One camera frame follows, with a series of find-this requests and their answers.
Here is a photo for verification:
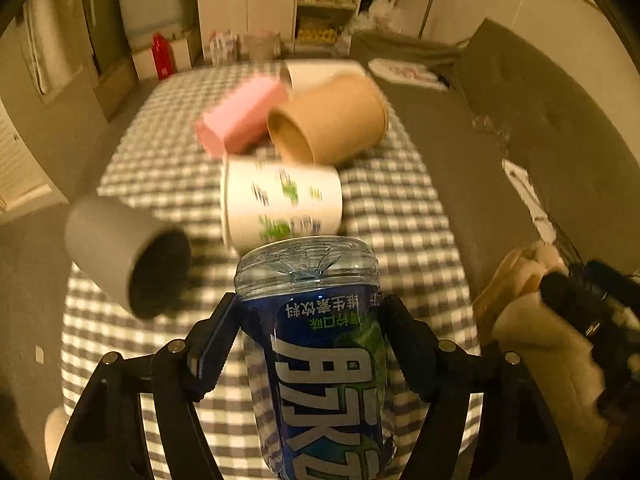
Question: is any white patterned paper cup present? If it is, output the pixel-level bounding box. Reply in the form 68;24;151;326
220;156;343;255

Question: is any checkered tablecloth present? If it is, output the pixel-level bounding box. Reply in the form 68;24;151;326
60;62;484;480

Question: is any pink rectangular box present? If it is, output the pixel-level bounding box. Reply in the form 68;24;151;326
194;75;288;159

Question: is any brown kraft paper cup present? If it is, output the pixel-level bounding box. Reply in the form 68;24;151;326
267;74;388;166

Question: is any hanging beige towel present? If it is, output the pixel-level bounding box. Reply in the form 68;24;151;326
16;0;82;96

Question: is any white kitchen cabinet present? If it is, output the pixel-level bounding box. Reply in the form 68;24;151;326
196;0;297;61

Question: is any white printed package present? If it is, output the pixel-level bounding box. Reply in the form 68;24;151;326
208;30;239;65

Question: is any white storage box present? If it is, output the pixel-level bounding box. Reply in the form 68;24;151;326
132;28;202;80

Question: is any blue drink bottle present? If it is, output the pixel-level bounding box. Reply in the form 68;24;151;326
234;235;394;479

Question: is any open white shelf unit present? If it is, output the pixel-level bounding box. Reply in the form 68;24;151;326
293;0;361;56

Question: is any plain white paper cup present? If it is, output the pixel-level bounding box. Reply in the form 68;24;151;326
280;58;367;96

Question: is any red thermos bottle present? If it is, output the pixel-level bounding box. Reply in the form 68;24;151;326
151;34;176;80

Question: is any grey sofa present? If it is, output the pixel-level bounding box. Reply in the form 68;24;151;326
349;21;639;295

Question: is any grey cup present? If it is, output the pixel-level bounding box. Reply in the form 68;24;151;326
64;194;192;320

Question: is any white cloth on sofa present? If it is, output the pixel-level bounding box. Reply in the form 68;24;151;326
501;159;558;244

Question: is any crumpled clear plastic wrap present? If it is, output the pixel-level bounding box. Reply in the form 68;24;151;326
472;114;511;148

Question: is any white plastic bag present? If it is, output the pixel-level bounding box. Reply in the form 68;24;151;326
348;0;402;34

